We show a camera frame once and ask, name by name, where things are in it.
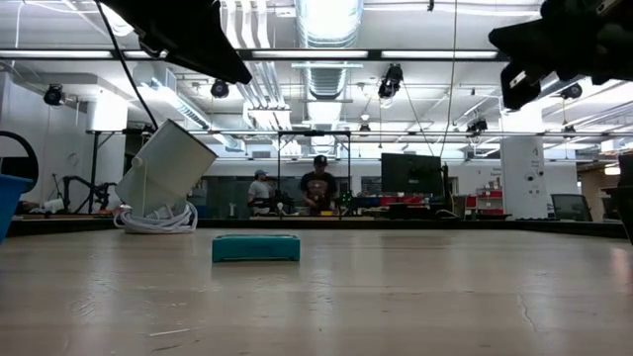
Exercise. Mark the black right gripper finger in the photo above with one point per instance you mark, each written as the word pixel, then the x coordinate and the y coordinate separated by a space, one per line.
pixel 529 42

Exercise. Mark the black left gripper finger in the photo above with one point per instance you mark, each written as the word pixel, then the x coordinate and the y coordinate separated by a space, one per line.
pixel 217 54

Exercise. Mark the teal rectangular case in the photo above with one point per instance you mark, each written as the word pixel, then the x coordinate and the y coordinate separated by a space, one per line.
pixel 256 248

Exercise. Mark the grey mesh office chair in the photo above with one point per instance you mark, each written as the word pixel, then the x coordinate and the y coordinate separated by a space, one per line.
pixel 571 206

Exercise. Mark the black ceiling spotlight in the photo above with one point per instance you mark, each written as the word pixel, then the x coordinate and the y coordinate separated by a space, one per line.
pixel 53 95
pixel 219 89
pixel 390 81

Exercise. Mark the white round pillar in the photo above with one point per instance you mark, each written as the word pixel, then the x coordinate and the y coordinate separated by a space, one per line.
pixel 523 173

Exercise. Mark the person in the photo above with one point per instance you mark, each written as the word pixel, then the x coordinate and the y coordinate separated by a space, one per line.
pixel 259 190
pixel 319 190

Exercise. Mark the red tool cabinet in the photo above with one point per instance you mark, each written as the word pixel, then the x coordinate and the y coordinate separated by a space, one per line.
pixel 489 203

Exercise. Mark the black monitor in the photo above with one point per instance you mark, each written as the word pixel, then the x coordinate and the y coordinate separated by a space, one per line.
pixel 410 173

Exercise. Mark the black legged robot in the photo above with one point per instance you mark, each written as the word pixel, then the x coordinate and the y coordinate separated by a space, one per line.
pixel 94 190

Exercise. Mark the blue plastic basket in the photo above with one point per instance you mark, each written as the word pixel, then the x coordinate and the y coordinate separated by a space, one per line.
pixel 12 207

